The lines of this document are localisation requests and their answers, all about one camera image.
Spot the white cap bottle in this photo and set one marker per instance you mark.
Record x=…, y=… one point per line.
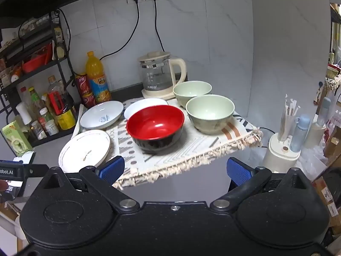
x=44, y=112

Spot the orange juice bottle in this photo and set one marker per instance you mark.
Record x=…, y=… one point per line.
x=96, y=72

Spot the pale green bowl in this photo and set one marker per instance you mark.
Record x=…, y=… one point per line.
x=210, y=112
x=191, y=89

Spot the red and black bowl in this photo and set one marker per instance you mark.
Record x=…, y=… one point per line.
x=154, y=122

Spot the white plate with gold rim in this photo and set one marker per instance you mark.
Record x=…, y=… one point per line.
x=82, y=149

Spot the white plastic bottle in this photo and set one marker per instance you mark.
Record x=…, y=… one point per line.
x=24, y=113

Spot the small silver lid spice jar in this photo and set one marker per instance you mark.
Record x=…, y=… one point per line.
x=37, y=130

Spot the white plate with script print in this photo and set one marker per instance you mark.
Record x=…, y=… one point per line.
x=143, y=105

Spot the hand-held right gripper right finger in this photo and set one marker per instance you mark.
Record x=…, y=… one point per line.
x=238, y=171

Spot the white chopstick holder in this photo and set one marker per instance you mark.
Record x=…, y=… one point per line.
x=279, y=152

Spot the black metal kitchen rack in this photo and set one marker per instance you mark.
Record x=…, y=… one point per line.
x=65, y=58

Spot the bundle of wrapped chopsticks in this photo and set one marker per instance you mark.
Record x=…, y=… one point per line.
x=289, y=117

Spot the light blue bottle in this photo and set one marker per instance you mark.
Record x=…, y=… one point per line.
x=299, y=130

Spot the patterned fringed table mat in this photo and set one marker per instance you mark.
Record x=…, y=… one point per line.
x=202, y=144

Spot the cream kettle base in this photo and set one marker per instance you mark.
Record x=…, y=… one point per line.
x=159, y=93

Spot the cream appliance with grey bottle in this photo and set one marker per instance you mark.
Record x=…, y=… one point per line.
x=317, y=130

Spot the red container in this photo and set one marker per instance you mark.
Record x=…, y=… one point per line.
x=34, y=62

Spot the brown cardboard box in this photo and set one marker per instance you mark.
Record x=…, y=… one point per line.
x=329, y=200

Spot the green cardboard box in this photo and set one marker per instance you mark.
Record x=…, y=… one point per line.
x=14, y=138

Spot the white plate with cross print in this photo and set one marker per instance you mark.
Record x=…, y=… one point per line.
x=98, y=113

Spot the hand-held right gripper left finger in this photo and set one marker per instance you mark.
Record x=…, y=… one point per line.
x=112, y=169

